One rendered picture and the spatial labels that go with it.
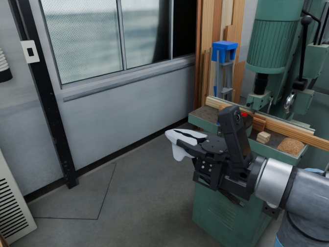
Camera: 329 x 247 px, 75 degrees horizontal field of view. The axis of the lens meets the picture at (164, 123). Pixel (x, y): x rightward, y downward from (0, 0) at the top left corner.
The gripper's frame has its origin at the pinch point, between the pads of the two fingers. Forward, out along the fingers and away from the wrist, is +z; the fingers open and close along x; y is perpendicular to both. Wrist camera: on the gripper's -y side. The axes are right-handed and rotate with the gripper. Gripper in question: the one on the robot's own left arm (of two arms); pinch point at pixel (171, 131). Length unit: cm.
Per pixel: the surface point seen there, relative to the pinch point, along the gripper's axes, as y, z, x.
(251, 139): 25, -6, 65
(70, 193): 119, 123, 41
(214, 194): 73, 8, 73
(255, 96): 6, -1, 75
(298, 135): 21, -24, 77
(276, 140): 24, -16, 71
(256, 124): 20, -5, 74
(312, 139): 20, -30, 76
